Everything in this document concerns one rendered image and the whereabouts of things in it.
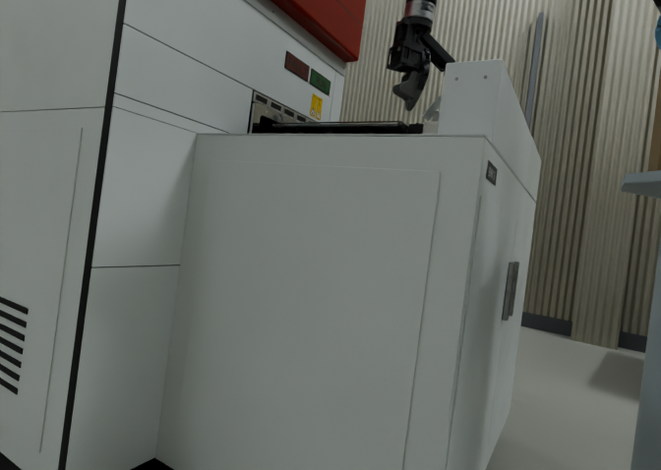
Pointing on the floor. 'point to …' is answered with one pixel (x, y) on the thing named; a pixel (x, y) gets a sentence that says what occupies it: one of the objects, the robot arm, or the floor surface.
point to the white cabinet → (345, 305)
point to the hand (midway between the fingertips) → (412, 106)
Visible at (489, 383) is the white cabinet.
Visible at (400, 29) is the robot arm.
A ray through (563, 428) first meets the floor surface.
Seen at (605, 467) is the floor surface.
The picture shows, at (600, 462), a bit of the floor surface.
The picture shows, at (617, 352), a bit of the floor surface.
